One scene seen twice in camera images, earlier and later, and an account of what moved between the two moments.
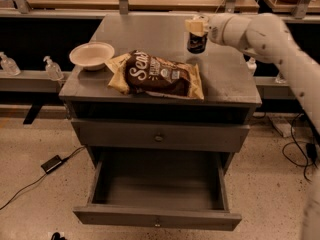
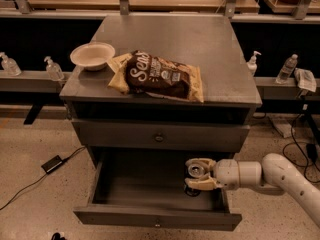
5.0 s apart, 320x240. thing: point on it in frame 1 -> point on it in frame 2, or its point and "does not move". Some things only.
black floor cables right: [311, 151] does not move
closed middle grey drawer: [161, 135] does not move
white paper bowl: [92, 56] does not move
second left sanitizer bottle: [53, 70] does not move
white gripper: [216, 29] -> [226, 172]
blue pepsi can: [196, 43] -> [194, 170]
